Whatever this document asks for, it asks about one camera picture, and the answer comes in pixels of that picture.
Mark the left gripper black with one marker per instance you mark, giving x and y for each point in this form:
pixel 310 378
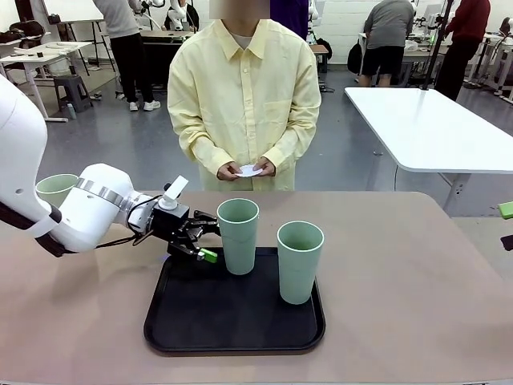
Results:
pixel 170 224

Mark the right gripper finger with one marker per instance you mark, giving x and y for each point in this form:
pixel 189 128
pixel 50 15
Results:
pixel 507 243
pixel 506 210

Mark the light green plastic cup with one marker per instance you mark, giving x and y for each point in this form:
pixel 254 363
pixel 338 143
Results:
pixel 238 244
pixel 52 188
pixel 298 272

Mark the white paper doily coaster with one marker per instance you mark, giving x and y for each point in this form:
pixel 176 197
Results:
pixel 248 171

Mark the person's right forearm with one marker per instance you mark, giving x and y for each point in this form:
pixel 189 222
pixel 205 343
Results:
pixel 204 154

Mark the person's left forearm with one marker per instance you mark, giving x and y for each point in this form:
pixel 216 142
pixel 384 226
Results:
pixel 286 150

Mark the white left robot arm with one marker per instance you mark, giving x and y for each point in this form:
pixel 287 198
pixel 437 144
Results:
pixel 92 208

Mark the person's right hand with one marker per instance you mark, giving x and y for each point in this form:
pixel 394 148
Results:
pixel 228 171

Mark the person's left hand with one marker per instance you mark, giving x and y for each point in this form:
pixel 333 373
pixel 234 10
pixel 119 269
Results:
pixel 266 168

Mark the black plastic serving tray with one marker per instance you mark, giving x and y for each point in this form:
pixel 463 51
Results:
pixel 224 317

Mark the large white table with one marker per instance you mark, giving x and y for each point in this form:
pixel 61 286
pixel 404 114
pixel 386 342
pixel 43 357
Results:
pixel 425 128

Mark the person in yellow shirt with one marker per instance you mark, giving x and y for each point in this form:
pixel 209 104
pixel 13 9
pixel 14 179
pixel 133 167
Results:
pixel 244 100

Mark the person in red top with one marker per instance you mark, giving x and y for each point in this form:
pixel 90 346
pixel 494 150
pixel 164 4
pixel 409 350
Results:
pixel 465 44

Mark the black pole stand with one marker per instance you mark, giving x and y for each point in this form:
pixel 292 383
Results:
pixel 437 44

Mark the grey plastic stool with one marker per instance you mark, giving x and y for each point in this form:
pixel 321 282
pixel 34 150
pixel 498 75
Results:
pixel 72 90

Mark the person in grey sweater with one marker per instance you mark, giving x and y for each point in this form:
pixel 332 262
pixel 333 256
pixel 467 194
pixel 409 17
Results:
pixel 126 48

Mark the person in grey shirt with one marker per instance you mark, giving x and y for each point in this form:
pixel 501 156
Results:
pixel 386 36

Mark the black backpack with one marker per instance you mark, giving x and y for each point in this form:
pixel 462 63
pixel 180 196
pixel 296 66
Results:
pixel 354 58

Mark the person in purple top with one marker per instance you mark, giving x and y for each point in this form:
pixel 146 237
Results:
pixel 288 18

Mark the white desk with legs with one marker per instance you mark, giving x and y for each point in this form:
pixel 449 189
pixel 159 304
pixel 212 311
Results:
pixel 44 54

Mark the white whiteboard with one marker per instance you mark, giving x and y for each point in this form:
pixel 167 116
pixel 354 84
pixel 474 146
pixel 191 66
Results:
pixel 72 10

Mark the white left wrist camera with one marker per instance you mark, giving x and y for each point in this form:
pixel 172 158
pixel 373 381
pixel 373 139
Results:
pixel 174 192

